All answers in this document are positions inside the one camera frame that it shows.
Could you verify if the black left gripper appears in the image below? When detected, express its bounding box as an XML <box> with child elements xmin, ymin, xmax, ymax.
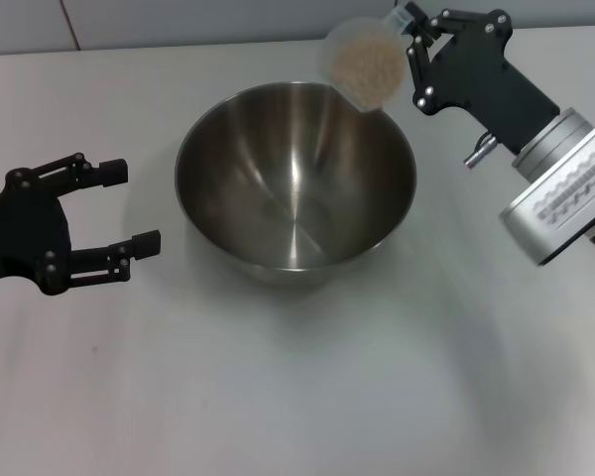
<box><xmin>0</xmin><ymin>153</ymin><xmax>163</xmax><ymax>298</ymax></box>

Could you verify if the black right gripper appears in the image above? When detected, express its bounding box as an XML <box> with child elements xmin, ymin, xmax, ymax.
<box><xmin>405</xmin><ymin>1</ymin><xmax>562</xmax><ymax>156</ymax></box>

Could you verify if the clear plastic measuring cup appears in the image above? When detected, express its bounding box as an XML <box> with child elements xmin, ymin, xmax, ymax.
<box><xmin>316</xmin><ymin>1</ymin><xmax>415</xmax><ymax>115</ymax></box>

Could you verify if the stainless steel mixing bowl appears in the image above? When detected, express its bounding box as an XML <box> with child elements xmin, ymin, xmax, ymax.
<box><xmin>174</xmin><ymin>80</ymin><xmax>418</xmax><ymax>289</ymax></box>

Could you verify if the right wrist cable with connector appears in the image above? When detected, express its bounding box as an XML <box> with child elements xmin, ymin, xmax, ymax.
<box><xmin>463</xmin><ymin>129</ymin><xmax>500</xmax><ymax>173</ymax></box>

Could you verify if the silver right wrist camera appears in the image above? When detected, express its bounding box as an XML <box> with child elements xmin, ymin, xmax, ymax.
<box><xmin>499</xmin><ymin>114</ymin><xmax>595</xmax><ymax>267</ymax></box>

